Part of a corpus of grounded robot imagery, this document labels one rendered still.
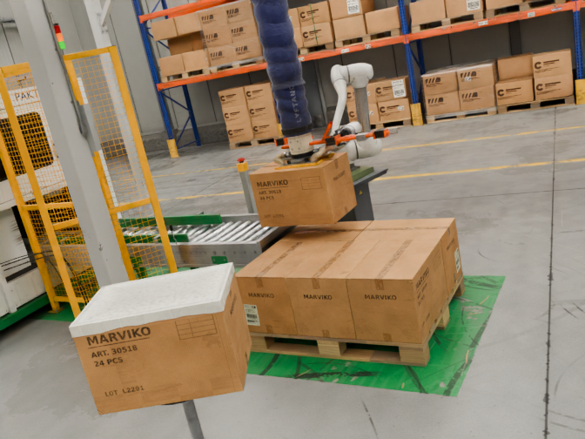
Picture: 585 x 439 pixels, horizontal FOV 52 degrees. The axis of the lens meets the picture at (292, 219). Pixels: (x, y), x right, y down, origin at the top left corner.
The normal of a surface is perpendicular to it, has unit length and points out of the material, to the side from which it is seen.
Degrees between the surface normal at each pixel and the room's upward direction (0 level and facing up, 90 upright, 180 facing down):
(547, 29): 90
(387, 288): 90
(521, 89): 90
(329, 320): 90
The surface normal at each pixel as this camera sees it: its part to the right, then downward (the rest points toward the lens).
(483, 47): -0.38, 0.33
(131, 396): -0.02, 0.29
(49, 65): 0.87, -0.04
